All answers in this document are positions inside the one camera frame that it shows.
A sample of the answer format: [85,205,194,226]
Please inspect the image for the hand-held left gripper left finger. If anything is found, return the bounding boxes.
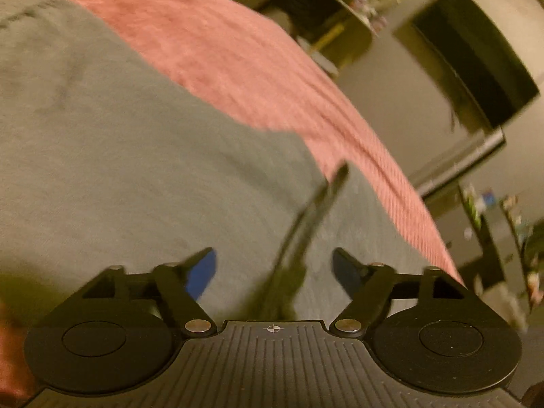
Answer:
[81,246,217,337]

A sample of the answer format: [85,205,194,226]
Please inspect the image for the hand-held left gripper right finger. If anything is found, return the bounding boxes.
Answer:
[329,246,468,337]

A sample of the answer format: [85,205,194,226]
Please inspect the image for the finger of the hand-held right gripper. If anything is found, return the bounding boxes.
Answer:
[259,161,351,321]

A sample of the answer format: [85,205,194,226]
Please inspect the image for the grey pants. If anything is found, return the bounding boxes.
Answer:
[0,0,426,341]

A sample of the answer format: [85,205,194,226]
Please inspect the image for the grey dresser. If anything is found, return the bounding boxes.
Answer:
[425,193,544,307]

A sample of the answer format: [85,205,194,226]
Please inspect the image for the white tower appliance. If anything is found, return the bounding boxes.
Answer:
[412,127,506,198]

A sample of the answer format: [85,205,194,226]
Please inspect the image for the shelf with small items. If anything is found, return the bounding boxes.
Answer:
[459,183,544,311]

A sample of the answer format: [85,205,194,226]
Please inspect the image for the pink ribbed blanket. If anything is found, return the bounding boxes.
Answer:
[0,0,464,408]

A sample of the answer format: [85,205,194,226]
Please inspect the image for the round side table yellow legs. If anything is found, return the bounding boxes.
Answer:
[297,0,383,78]

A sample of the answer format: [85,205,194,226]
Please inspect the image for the dark clothes heap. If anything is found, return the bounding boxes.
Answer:
[259,0,336,30]

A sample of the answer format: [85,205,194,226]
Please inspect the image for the wall television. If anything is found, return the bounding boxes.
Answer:
[393,0,540,130]

